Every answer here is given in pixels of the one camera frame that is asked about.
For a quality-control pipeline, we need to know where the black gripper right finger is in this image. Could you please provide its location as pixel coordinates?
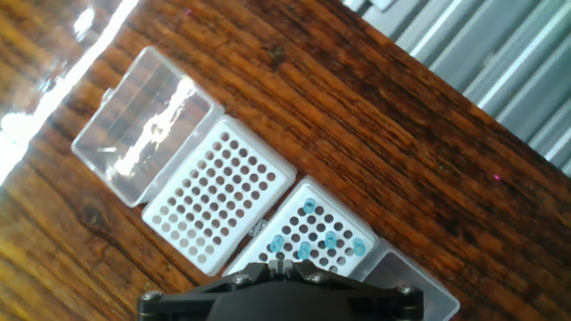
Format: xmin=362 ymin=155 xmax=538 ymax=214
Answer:
xmin=284 ymin=259 xmax=426 ymax=321

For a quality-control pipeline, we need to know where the white pipette tip box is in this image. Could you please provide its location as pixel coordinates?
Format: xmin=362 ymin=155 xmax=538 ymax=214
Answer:
xmin=70 ymin=45 xmax=299 ymax=277
xmin=222 ymin=175 xmax=461 ymax=321

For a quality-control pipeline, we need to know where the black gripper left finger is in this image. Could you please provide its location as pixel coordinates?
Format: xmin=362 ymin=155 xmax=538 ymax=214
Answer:
xmin=137 ymin=260 xmax=284 ymax=321

